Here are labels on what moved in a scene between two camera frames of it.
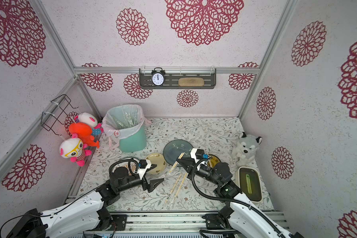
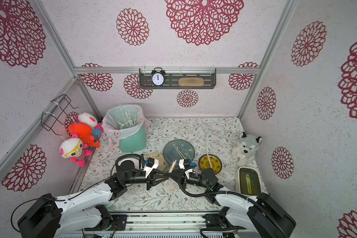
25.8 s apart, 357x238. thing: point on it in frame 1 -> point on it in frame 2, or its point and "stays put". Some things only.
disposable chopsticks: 173,188 -> 172,166
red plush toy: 84,132 stays put
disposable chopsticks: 176,164 -> 180,153
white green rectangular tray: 248,179 stays put
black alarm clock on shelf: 158,77 stays put
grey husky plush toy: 244,152 stays put
